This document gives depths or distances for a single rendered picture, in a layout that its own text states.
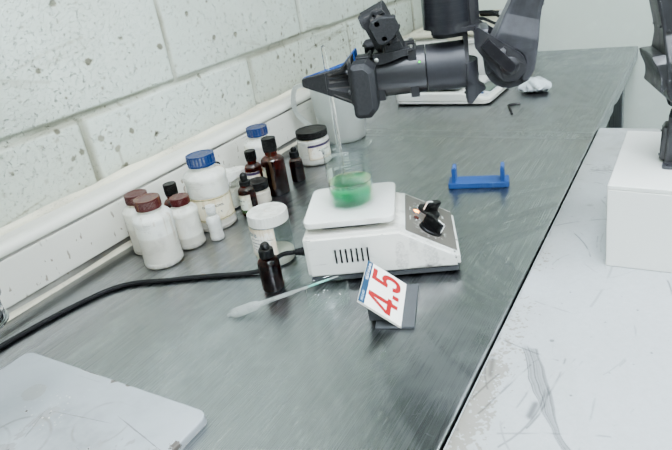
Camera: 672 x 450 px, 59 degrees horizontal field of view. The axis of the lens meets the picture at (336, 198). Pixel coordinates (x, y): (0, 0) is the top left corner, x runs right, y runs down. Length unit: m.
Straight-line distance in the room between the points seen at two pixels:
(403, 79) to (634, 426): 0.43
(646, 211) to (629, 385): 0.22
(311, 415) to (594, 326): 0.31
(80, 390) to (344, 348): 0.29
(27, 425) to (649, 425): 0.59
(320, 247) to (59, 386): 0.34
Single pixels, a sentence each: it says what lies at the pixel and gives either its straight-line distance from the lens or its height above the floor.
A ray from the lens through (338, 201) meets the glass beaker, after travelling 0.78.
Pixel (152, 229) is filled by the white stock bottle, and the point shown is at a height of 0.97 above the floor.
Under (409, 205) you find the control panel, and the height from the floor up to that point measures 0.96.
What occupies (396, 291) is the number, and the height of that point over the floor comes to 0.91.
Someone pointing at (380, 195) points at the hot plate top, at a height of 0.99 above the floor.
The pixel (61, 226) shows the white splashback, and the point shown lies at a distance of 0.98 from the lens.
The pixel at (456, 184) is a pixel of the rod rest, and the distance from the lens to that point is 1.03.
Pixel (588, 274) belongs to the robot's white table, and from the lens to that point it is 0.78.
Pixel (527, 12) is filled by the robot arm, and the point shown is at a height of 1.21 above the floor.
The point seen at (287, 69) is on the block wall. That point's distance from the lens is 1.46.
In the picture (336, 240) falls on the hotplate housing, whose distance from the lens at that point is 0.77.
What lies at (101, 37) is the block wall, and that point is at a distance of 1.08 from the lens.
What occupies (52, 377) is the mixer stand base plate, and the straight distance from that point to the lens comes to 0.78.
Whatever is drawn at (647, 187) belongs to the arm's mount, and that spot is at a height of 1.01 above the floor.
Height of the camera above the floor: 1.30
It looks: 22 degrees down
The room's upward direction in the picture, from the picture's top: 10 degrees counter-clockwise
